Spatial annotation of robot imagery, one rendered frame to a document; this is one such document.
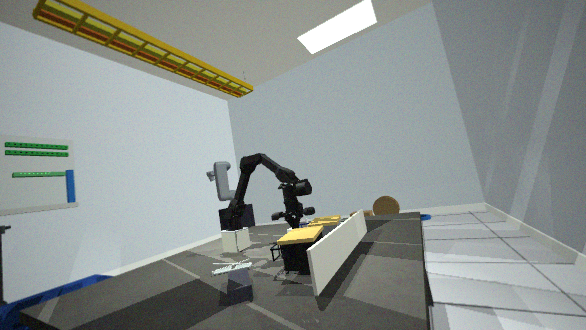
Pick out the white flat panel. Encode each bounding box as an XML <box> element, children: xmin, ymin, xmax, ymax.
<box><xmin>306</xmin><ymin>209</ymin><xmax>367</xmax><ymax>296</ymax></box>

